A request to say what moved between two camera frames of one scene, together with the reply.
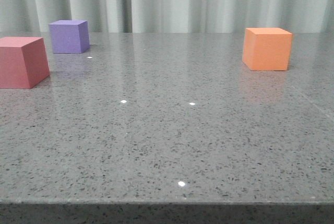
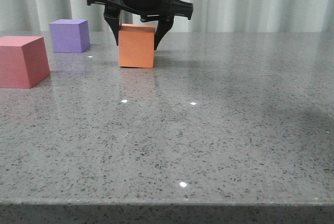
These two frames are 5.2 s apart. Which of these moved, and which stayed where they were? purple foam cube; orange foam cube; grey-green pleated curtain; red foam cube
Moved: orange foam cube
Stayed: grey-green pleated curtain; purple foam cube; red foam cube
